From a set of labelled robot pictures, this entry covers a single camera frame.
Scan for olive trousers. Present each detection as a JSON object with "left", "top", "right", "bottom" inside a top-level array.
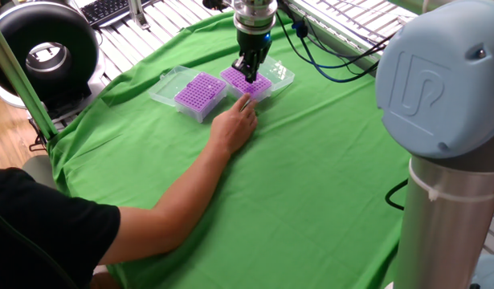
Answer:
[{"left": 21, "top": 154, "right": 59, "bottom": 190}]

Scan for green table cloth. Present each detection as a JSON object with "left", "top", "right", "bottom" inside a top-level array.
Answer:
[{"left": 47, "top": 10, "right": 412, "bottom": 289}]

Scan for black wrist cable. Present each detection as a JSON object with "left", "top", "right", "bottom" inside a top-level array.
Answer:
[{"left": 275, "top": 0, "right": 396, "bottom": 84}]

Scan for green frame post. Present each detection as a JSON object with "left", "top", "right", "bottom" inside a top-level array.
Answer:
[{"left": 0, "top": 14, "right": 59, "bottom": 141}]

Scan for black shirt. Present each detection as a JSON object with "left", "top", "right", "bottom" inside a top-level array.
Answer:
[{"left": 0, "top": 167, "right": 121, "bottom": 289}]

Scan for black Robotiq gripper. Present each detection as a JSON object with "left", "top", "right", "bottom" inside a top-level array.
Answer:
[{"left": 231, "top": 29, "right": 273, "bottom": 84}]

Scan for bare human hand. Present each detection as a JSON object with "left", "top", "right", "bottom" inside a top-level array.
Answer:
[{"left": 208, "top": 93, "right": 259, "bottom": 157}]

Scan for black ring-shaped device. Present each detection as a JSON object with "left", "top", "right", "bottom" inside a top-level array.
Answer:
[{"left": 0, "top": 0, "right": 107, "bottom": 121}]

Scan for bare human forearm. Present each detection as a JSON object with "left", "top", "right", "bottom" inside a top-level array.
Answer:
[{"left": 96, "top": 144, "right": 232, "bottom": 267}]

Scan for black computer keyboard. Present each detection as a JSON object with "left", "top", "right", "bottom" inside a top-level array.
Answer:
[{"left": 80, "top": 0, "right": 151, "bottom": 27}]

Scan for purple pipette tip box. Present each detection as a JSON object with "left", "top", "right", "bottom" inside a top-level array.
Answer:
[
  {"left": 148, "top": 65, "right": 229, "bottom": 124},
  {"left": 219, "top": 55, "right": 296, "bottom": 104}
]

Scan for silver metal stand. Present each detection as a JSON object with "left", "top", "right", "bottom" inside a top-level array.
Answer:
[{"left": 128, "top": 0, "right": 151, "bottom": 31}]

